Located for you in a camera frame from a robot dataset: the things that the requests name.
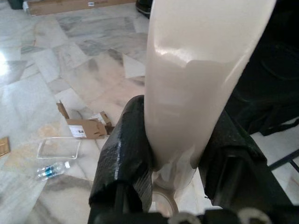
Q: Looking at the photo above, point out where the black wrapped right gripper left finger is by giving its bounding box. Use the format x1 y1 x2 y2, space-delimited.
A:
88 94 155 212

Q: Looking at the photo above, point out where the black wrapped right gripper right finger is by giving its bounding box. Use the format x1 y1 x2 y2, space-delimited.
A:
198 108 294 208

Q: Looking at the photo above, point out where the small blue-labelled plastic bottle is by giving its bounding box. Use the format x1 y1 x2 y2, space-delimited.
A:
36 161 71 181

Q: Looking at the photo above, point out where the beige long-handled dustpan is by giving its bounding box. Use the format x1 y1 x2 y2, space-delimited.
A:
144 0 278 214

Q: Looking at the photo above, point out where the torn labelled cardboard box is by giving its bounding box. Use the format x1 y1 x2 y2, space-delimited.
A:
57 99 115 140

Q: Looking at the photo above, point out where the black metal bar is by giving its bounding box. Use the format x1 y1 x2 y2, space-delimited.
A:
268 149 299 171

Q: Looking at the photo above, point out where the clear plastic tray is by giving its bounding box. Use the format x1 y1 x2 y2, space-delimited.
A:
36 137 81 161

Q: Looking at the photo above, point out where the black fabric bag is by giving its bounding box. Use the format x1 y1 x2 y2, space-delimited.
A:
228 0 299 137

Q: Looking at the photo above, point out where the brown cardboard piece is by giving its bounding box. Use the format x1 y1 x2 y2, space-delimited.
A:
0 137 11 157

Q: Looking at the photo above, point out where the long flat cardboard box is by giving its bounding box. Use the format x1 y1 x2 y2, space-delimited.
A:
27 0 137 16

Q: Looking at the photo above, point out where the dark grey bin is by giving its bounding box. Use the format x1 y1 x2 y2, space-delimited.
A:
8 0 25 10

